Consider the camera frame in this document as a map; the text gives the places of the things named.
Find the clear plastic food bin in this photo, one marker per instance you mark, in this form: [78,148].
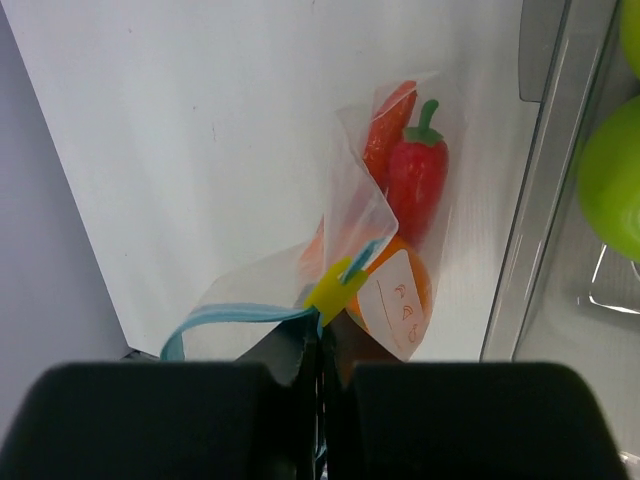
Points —
[570,65]

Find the red chili pepper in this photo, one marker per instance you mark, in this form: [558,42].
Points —
[418,170]

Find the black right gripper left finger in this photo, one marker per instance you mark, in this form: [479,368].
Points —
[251,418]

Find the orange carrot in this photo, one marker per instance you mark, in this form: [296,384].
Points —
[384,134]

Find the clear zip top bag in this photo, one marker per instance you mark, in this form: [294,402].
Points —
[241,307]

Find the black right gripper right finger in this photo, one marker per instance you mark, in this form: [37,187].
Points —
[388,419]

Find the green pear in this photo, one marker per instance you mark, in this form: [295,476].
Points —
[629,33]

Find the green apple front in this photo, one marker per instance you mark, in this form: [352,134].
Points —
[608,180]

